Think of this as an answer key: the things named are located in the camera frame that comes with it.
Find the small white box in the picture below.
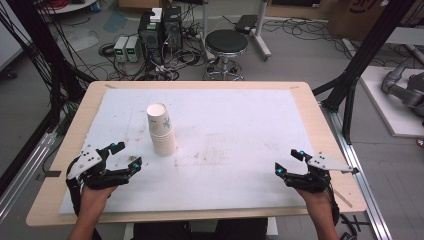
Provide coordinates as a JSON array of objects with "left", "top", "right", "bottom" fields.
[{"left": 149, "top": 7, "right": 164, "bottom": 24}]

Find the white power supply unit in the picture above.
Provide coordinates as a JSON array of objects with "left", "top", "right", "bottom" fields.
[
  {"left": 112, "top": 35, "right": 130, "bottom": 63},
  {"left": 125, "top": 35, "right": 141, "bottom": 64}
]

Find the flat black device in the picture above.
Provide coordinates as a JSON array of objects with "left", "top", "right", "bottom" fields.
[{"left": 234, "top": 14, "right": 260, "bottom": 35}]

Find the white round table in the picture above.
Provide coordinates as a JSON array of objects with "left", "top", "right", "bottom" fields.
[{"left": 35, "top": 0, "right": 98, "bottom": 15}]

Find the aluminium rail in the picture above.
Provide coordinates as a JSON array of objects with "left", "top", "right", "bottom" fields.
[
  {"left": 320, "top": 102, "right": 394, "bottom": 240},
  {"left": 0, "top": 131, "right": 58, "bottom": 222}
]

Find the stack of white paper cups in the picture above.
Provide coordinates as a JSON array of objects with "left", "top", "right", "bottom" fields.
[{"left": 146, "top": 102, "right": 177, "bottom": 158}]

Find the person's left hand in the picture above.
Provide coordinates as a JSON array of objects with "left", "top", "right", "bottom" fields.
[{"left": 79, "top": 184, "right": 118, "bottom": 215}]

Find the tangle of floor cables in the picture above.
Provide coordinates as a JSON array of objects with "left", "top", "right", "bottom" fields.
[{"left": 97, "top": 39, "right": 207, "bottom": 82}]

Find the brown cardboard box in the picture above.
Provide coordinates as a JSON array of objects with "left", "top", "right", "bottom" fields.
[{"left": 327, "top": 0, "right": 389, "bottom": 42}]

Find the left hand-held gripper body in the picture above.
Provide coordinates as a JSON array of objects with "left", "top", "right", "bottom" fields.
[{"left": 65, "top": 143, "right": 132, "bottom": 192}]

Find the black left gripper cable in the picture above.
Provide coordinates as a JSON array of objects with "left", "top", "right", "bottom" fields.
[{"left": 65, "top": 179, "right": 84, "bottom": 216}]

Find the black computer tower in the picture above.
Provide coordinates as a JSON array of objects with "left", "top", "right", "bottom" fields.
[
  {"left": 162, "top": 5, "right": 184, "bottom": 52},
  {"left": 137, "top": 11, "right": 165, "bottom": 67}
]

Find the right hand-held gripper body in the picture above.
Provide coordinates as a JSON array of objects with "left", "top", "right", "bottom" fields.
[{"left": 285, "top": 151, "right": 355, "bottom": 194}]

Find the black metal frame post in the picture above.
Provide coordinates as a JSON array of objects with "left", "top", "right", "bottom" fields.
[
  {"left": 312, "top": 0, "right": 418, "bottom": 145},
  {"left": 5, "top": 0, "right": 88, "bottom": 111}
]

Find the white metal stand leg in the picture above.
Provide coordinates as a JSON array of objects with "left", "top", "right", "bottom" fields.
[{"left": 251, "top": 0, "right": 273, "bottom": 63}]

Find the white wall panel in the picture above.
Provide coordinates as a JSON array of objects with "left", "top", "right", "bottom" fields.
[{"left": 0, "top": 0, "right": 32, "bottom": 73}]

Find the black cross-shaped bracket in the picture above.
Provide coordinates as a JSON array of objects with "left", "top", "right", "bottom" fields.
[{"left": 339, "top": 213, "right": 372, "bottom": 240}]

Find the thin wooden stick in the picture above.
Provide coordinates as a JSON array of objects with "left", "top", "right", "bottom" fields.
[{"left": 332, "top": 188, "right": 354, "bottom": 209}]

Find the black round stool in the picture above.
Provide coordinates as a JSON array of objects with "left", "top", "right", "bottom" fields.
[{"left": 203, "top": 28, "right": 250, "bottom": 82}]

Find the white base board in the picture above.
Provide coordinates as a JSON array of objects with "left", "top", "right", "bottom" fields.
[{"left": 359, "top": 65, "right": 424, "bottom": 139}]

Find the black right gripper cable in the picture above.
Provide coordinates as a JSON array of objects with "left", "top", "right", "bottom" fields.
[{"left": 324, "top": 181, "right": 342, "bottom": 228}]

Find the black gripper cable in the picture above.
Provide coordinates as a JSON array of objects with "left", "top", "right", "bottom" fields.
[
  {"left": 65, "top": 179, "right": 84, "bottom": 216},
  {"left": 324, "top": 181, "right": 342, "bottom": 228}
]

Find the person's right hand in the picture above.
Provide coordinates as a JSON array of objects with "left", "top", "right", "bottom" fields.
[{"left": 294, "top": 188, "right": 335, "bottom": 215}]

